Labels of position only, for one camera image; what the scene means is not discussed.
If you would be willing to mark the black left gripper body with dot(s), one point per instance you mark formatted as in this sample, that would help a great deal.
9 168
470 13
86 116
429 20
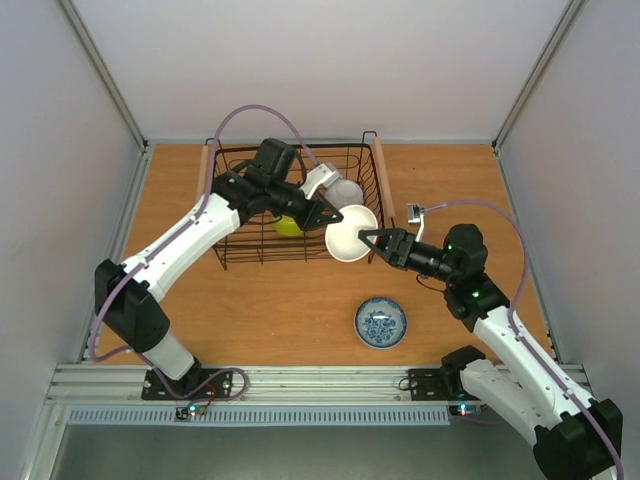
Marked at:
306 221

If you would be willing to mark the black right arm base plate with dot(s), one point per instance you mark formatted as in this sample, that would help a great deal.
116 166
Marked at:
434 384

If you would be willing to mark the right small circuit board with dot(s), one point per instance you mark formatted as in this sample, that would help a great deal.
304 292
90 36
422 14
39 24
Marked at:
465 409

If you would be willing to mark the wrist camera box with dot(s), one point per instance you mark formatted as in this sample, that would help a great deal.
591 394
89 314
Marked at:
323 175
416 214

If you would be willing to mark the small circuit board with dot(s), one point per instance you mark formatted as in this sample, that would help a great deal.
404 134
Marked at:
192 412
465 409

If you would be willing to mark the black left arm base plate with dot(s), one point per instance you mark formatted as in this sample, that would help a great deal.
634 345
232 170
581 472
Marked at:
197 384

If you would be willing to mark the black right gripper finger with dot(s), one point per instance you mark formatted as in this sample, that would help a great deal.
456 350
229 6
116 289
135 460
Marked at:
377 234
383 248

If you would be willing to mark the left small circuit board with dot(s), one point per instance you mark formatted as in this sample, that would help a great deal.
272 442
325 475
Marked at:
192 412

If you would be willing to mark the lime green bowl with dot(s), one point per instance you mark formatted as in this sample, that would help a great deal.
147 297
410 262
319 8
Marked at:
286 226

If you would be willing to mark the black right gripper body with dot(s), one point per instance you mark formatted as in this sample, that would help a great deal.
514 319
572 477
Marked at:
397 245

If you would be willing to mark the grey slotted cable duct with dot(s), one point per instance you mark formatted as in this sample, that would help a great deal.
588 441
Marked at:
260 416

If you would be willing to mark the black wire dish rack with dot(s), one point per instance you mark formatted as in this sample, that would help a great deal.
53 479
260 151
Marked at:
263 181

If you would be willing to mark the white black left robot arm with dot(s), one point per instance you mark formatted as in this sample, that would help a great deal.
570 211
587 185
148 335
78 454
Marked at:
128 295

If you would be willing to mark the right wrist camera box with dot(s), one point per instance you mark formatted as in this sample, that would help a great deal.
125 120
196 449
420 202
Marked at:
416 214

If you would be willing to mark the blue patterned plate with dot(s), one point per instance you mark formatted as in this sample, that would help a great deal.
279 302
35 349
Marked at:
380 323

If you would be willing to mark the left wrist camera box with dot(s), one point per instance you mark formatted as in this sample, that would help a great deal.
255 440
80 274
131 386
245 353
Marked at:
323 175

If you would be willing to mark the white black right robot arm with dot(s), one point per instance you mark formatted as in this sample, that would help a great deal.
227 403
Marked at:
572 435

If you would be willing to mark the orange rimmed stack bowl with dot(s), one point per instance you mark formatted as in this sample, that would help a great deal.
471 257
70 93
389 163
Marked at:
341 239

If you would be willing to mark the plain white bowl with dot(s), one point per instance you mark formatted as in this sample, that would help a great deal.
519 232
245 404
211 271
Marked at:
344 193

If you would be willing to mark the right wooden rack handle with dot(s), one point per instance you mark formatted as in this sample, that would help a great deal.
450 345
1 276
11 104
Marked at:
383 179

